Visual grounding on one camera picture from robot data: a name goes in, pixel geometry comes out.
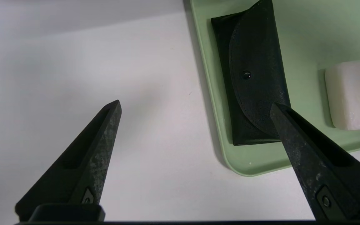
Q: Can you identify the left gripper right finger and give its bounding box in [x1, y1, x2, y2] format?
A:
[270, 102, 360, 222]

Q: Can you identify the white soap bar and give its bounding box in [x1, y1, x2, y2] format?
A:
[325, 61, 360, 131]

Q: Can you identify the light green plastic tray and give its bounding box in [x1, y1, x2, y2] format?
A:
[189, 0, 360, 177]

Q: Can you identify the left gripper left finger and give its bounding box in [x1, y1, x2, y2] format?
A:
[15, 100, 123, 222]

